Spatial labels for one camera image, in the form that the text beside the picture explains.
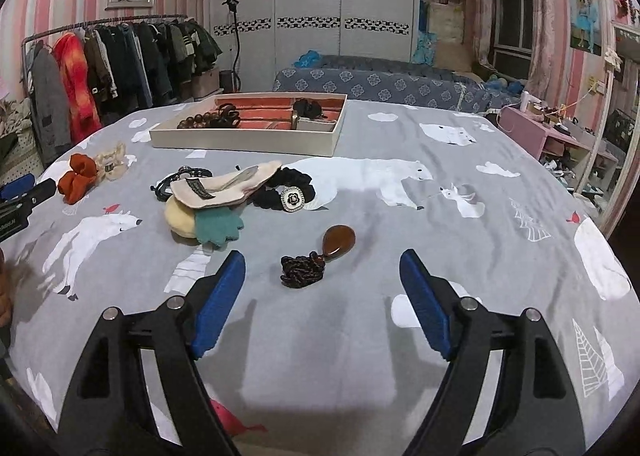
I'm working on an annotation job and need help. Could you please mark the orange fabric scrunchie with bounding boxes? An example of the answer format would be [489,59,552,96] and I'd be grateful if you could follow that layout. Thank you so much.
[58,153,98,205]

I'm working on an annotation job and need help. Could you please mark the cream beaded bracelet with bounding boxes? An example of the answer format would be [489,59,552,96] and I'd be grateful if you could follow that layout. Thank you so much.
[94,140,129,182]

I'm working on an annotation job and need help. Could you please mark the black braided cord bracelet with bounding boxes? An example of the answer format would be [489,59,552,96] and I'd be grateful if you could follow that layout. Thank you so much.
[150,164,214,201]

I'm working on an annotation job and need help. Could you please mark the beige snap hair clip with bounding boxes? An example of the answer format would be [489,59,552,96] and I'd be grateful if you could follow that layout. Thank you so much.
[170,161,282,210]

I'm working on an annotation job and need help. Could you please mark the dark wooden bead bracelet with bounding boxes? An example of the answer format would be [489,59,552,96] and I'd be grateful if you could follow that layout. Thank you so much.
[176,111,224,131]

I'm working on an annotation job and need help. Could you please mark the yellow plush hair clip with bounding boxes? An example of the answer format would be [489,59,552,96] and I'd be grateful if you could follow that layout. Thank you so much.
[164,196,244,249]

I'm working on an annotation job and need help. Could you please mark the black scrunchie with flower charm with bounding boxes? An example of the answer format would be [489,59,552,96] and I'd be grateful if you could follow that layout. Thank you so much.
[250,167,316,213]

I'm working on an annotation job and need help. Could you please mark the colorful black hair clip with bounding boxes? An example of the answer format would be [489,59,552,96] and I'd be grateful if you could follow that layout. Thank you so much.
[292,98,326,120]

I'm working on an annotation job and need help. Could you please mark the beige jewelry tray red lining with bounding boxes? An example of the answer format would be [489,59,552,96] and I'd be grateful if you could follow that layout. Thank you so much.
[150,92,347,157]

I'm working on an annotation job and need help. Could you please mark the person left hand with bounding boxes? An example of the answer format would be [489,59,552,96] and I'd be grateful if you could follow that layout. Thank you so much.
[0,251,13,328]

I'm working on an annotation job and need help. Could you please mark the red orange coat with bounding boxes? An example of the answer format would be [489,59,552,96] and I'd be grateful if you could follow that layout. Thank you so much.
[53,32,102,144]

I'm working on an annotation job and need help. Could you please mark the grey quilted coat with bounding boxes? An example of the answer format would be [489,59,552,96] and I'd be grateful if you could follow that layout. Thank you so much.
[30,42,72,167]

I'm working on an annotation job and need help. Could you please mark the dark hanging clothes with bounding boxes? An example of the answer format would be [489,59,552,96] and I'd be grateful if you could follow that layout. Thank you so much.
[82,18,222,115]

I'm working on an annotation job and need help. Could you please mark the metal clothes rack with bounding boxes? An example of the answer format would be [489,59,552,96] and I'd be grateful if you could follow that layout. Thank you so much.
[21,14,191,92]

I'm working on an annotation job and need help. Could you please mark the grey polar bear bedsheet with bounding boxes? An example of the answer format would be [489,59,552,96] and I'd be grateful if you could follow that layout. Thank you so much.
[3,100,639,455]

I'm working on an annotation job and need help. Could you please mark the pink side table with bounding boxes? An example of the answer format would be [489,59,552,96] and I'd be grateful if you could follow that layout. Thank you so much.
[498,107,591,163]

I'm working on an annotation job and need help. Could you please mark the garment steamer stand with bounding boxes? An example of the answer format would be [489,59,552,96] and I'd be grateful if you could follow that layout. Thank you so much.
[220,0,244,93]

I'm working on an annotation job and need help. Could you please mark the pink floral curtain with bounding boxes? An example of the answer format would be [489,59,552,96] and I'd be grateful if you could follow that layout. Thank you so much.
[526,0,567,104]

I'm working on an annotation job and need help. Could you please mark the blue patterned sofa bed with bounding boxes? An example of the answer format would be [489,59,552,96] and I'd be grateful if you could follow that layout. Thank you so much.
[273,55,520,113]

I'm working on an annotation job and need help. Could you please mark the white sliding wardrobe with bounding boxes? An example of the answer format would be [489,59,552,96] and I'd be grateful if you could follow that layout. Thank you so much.
[208,0,414,92]

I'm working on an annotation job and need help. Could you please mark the dark window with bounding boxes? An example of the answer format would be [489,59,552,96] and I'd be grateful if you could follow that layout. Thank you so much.
[490,0,534,81]

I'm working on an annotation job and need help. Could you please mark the wall portrait poster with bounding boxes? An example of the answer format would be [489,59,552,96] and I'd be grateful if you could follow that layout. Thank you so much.
[569,0,602,56]

